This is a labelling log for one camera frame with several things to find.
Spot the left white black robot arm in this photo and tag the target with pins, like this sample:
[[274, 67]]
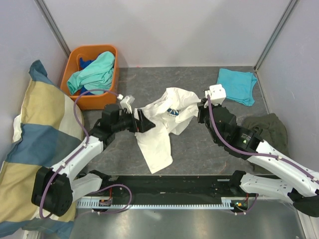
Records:
[[57, 187]]

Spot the folded turquoise t shirt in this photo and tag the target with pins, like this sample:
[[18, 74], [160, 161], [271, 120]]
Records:
[[238, 85]]

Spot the dark blue t shirt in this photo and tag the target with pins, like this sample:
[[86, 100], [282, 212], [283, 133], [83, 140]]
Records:
[[84, 63]]

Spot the blue beige checkered pillow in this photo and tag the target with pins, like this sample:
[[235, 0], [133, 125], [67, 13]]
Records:
[[47, 129]]

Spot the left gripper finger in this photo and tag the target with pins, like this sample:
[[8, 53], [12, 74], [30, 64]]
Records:
[[141, 116], [147, 125]]

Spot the olive green t shirt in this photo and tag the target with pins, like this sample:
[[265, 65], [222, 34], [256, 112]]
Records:
[[271, 129]]

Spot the white slotted cable duct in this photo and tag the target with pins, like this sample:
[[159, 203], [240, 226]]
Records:
[[98, 203]]

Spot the left aluminium corner post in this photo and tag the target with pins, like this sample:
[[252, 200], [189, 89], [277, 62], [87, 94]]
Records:
[[53, 26]]

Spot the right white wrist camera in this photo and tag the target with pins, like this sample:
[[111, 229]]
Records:
[[217, 94]]

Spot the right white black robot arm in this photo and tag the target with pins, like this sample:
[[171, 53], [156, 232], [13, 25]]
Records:
[[294, 184]]

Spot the orange plastic basket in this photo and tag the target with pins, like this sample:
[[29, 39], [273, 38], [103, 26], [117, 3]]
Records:
[[85, 53]]

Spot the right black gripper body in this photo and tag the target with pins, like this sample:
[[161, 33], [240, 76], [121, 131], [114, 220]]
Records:
[[203, 115]]

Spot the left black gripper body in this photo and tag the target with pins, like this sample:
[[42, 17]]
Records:
[[127, 122]]

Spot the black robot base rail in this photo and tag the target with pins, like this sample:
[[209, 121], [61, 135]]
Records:
[[170, 189]]

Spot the white t shirt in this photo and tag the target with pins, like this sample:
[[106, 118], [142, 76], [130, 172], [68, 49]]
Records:
[[171, 113]]

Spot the right aluminium corner post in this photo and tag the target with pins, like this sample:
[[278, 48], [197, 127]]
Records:
[[276, 32]]

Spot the mint green t shirt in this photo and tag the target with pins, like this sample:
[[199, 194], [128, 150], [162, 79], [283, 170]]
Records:
[[97, 76]]

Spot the aluminium corner post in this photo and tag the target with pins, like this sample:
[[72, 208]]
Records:
[[276, 32], [53, 26]]

